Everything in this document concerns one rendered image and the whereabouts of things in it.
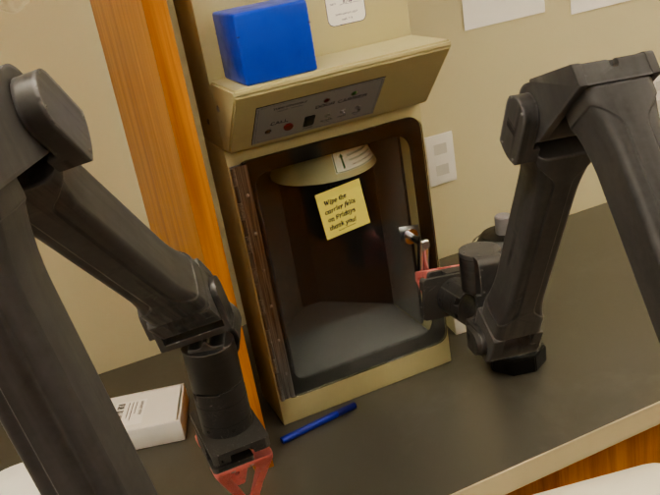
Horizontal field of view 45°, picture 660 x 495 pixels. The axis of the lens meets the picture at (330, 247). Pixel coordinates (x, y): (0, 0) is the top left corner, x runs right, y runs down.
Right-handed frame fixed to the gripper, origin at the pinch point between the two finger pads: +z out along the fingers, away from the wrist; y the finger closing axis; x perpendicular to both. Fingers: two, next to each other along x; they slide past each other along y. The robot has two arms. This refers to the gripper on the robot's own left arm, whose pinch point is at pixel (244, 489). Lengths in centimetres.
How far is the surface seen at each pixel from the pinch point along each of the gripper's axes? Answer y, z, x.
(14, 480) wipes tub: 21.2, 1.4, 25.2
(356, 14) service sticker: 33, -45, -37
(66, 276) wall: 76, -4, 11
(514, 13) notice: 76, -33, -94
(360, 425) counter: 25.0, 16.2, -24.5
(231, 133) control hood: 27.2, -34.4, -14.1
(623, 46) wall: 76, -20, -124
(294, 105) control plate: 24.6, -36.6, -22.7
